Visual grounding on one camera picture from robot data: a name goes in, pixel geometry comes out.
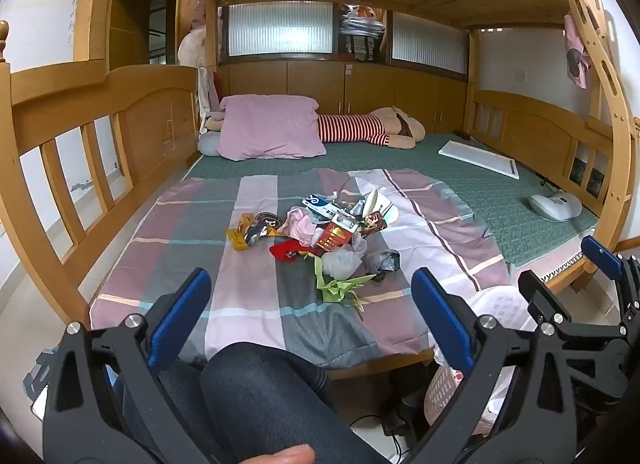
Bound white oval device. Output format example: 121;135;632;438
529;190;583;222

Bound wide frosted window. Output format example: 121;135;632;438
227;1;335;57

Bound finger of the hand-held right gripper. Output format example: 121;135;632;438
518;270;640;350
581;235;640;315

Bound red crumpled wrapper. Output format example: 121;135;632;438
269;239;313;263

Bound white blue ointment box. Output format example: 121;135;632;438
301;192;346;217

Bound pink hanging cloth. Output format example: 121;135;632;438
564;14;593;90

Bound wooden bunk bed frame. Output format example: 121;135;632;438
0;0;640;380

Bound grey crumpled wrapper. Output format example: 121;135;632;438
365;249;402;280

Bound pink plastic bag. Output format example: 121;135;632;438
285;207;321;245

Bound dark boxes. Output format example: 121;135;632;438
572;156;603;197

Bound grey pillow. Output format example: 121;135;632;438
197;131;226;157

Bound red snack packet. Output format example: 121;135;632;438
314;221;358;251

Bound pile of stored items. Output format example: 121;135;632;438
337;4;387;65

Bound cream plush toy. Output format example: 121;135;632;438
178;0;208;67

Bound white paper cup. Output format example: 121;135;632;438
361;187;400;225

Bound person's left hand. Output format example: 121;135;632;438
245;444;317;464

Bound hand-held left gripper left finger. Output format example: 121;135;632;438
42;268;212;464

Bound pink pillow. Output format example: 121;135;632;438
218;95;327;161

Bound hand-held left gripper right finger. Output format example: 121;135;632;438
405;267;577;464

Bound narrow frosted window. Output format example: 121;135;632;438
391;11;469;76

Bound yellow snack wrapper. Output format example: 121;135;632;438
226;213;266;252

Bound pile of litter wrappers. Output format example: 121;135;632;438
187;131;600;269

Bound green crumpled paper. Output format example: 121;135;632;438
314;254;378;305

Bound brown printed snack packet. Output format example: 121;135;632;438
357;211;388;237

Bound white flat board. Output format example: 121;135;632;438
438;140;519;181

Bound checked pink grey bedsheet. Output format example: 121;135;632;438
90;167;511;370

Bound striped plush toy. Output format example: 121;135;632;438
317;106;427;150

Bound white plastic basket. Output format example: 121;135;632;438
427;288;533;440

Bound clear plastic bag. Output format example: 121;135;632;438
320;234;368;279

